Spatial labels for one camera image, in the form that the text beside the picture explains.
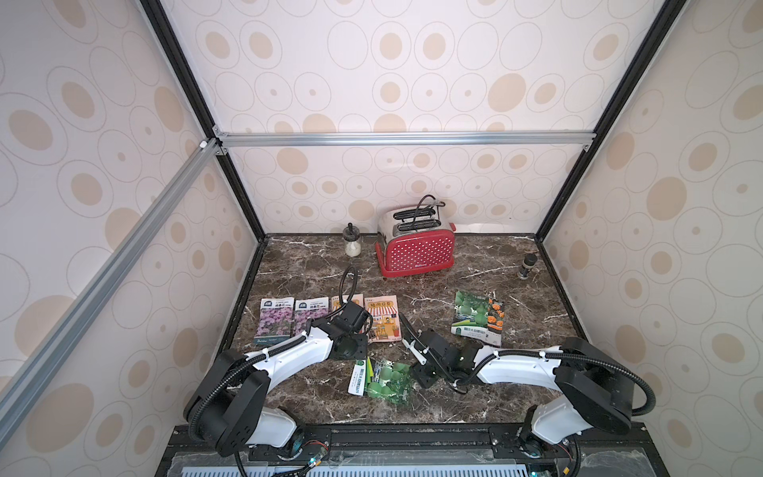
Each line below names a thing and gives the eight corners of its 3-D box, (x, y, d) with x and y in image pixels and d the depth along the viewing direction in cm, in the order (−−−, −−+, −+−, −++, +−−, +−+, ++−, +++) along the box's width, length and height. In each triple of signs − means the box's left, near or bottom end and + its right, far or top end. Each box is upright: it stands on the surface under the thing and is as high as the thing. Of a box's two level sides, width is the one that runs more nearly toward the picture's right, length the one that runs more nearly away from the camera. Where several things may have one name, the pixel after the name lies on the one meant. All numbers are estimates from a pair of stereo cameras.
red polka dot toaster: (389, 287, 107) (389, 245, 90) (373, 253, 117) (371, 209, 100) (450, 268, 112) (461, 225, 95) (429, 237, 123) (436, 193, 106)
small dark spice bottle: (518, 279, 109) (527, 264, 102) (515, 269, 112) (523, 253, 105) (530, 279, 109) (540, 264, 102) (526, 269, 112) (535, 253, 105)
